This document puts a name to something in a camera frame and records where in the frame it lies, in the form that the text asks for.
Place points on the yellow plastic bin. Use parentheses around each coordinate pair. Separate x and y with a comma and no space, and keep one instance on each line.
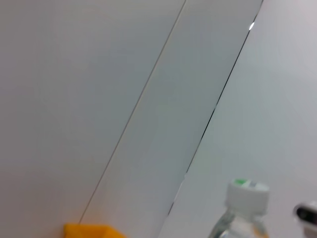
(86,230)

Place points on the clear water bottle green label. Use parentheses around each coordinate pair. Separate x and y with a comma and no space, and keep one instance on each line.
(245,198)

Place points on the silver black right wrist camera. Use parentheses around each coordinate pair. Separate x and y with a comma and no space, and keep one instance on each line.
(307,215)

